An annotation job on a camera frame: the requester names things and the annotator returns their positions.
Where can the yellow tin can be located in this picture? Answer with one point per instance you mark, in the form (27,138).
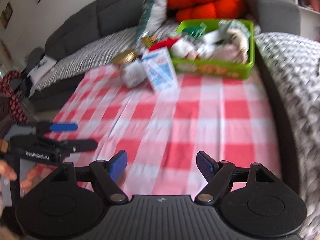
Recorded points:
(149,40)

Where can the orange knot cushion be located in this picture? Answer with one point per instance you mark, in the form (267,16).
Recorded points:
(208,9)

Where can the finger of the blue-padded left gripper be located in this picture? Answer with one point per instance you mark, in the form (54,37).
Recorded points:
(61,127)

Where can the person's left hand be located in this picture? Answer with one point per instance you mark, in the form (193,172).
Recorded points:
(32,178)

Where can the grey white quilted blanket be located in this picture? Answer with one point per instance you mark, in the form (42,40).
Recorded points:
(293,62)

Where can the green plastic bin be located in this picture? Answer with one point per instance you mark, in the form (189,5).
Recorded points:
(213,67)

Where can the red white santa plush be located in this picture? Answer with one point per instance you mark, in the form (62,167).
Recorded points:
(178,47)

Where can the white shelf unit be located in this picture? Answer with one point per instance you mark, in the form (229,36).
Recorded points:
(309,25)

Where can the jar with gold lid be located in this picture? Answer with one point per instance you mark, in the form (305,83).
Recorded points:
(130,67)

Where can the red white checkered cloth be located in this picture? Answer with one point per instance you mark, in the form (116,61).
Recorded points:
(162,133)

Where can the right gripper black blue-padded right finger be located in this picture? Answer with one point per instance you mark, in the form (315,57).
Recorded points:
(220,177)

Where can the grey fabric sofa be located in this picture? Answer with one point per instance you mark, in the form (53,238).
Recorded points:
(92,36)

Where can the green felt soft toy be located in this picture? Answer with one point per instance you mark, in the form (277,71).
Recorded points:
(195,31)

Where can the white blue milk carton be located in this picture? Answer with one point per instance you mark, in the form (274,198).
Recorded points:
(160,70)

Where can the bunny doll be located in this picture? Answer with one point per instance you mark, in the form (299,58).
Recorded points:
(236,33)

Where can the pink plush towel toy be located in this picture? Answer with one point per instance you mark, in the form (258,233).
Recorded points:
(229,53)

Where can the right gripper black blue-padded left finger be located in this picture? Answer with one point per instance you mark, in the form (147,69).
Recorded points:
(103,176)

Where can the white teal-trimmed pillow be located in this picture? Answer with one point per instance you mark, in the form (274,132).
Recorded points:
(154,14)

